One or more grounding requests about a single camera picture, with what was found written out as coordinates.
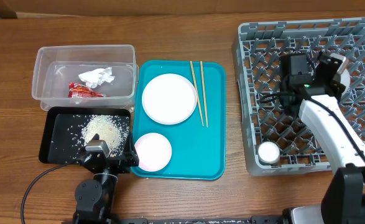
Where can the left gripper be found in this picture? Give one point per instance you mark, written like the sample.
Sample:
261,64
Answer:
131,157

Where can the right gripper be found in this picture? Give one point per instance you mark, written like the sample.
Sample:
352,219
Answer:
337,88

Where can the small pink bowl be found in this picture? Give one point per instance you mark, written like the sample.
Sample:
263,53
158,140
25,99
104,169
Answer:
154,152

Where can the red snack wrapper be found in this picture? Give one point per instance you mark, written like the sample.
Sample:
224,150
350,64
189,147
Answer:
77,90

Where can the white tissue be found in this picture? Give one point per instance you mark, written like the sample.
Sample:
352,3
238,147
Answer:
97,77

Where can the large white plate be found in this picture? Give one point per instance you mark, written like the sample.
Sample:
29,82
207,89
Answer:
169,99

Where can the wooden chopstick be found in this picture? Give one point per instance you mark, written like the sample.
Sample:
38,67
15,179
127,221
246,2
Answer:
196,90
204,92

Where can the small white cup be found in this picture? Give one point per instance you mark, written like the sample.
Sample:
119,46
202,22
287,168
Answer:
268,152

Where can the grey bowl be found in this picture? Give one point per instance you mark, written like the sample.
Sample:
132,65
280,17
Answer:
343,77

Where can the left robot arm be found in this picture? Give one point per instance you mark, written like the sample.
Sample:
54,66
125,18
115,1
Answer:
94,197

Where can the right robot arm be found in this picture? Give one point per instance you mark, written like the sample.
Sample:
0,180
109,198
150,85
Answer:
312,90

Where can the grey dishwasher rack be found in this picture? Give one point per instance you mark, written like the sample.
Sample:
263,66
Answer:
257,49

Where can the spilled rice pile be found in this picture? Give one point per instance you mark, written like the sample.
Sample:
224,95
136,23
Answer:
104,132

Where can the black plastic tray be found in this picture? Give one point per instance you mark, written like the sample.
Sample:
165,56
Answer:
45,154

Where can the teal serving tray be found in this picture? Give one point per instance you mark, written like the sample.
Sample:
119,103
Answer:
197,152

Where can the clear plastic bin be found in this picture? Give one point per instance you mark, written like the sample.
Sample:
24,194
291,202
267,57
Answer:
56,66

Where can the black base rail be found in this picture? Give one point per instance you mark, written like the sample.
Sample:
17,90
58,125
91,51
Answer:
268,219

